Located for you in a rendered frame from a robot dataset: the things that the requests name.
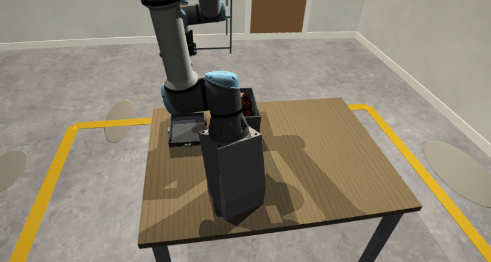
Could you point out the black divided crate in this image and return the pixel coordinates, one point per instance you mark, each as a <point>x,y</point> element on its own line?
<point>253,121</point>

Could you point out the brown glass bottle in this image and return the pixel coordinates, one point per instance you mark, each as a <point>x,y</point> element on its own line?
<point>247,111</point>
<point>245,98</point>

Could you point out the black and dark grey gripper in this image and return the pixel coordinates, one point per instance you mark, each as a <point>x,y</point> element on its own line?
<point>191,45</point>

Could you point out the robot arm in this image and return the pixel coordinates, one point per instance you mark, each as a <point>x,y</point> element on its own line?
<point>182,91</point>

